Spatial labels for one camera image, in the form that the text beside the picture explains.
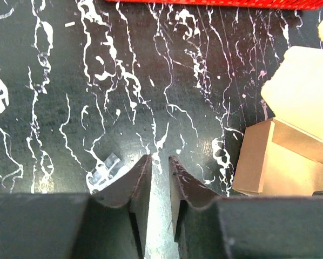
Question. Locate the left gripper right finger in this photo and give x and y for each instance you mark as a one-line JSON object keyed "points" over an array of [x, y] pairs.
{"points": [[207, 225]]}

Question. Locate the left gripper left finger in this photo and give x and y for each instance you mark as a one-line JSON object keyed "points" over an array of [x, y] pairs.
{"points": [[109, 224]]}

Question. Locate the small clear plastic bag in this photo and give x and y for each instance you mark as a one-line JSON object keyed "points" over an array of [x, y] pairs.
{"points": [[106, 173]]}

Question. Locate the brown cardboard box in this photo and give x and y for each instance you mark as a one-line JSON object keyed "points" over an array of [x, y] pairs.
{"points": [[279, 159]]}

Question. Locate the red plastic shopping basket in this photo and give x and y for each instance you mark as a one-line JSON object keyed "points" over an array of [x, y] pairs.
{"points": [[260, 4]]}

